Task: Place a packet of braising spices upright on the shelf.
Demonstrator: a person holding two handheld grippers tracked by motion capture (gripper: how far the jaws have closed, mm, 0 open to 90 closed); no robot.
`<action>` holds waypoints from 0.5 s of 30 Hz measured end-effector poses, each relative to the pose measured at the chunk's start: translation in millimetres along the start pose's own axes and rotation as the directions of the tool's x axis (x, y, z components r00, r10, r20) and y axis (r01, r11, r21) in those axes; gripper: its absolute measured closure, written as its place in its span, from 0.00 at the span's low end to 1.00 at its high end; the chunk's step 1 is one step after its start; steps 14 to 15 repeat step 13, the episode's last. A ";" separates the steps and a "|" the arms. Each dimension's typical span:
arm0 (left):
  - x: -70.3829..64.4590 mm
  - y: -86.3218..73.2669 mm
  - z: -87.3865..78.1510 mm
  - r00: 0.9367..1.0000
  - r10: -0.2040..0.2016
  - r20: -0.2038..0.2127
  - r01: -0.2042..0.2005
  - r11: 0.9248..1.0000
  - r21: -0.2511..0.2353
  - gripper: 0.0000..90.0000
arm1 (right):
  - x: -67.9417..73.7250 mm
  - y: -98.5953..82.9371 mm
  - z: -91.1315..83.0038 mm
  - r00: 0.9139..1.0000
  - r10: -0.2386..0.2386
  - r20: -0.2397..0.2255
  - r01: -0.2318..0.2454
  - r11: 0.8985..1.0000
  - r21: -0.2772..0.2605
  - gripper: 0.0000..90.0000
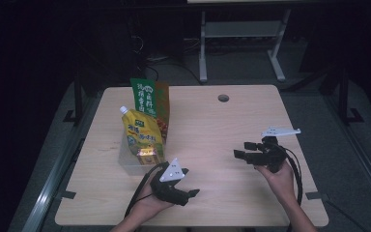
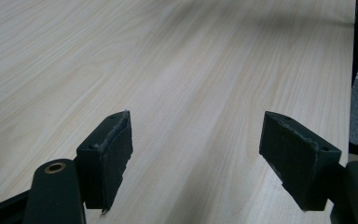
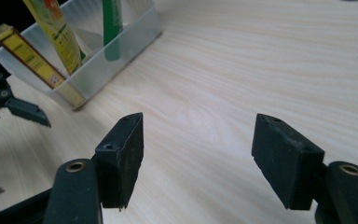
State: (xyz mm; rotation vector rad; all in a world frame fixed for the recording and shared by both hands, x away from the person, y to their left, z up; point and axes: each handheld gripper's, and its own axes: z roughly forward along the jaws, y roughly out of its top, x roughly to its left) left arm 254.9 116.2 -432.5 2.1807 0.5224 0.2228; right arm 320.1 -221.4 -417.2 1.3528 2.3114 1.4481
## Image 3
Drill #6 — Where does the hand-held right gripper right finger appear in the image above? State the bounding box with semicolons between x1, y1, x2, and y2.
251;113;326;211

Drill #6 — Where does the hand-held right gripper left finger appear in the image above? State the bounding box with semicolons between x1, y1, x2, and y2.
93;112;145;212

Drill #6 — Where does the yellow green seasoning pouch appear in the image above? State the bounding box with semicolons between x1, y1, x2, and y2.
21;0;87;77

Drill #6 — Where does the green tube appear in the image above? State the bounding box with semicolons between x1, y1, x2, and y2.
102;0;124;62

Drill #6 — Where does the yellow and red spice box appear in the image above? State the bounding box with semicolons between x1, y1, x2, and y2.
0;22;87;109

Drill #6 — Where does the translucent plastic box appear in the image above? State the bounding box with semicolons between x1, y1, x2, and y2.
0;0;162;110

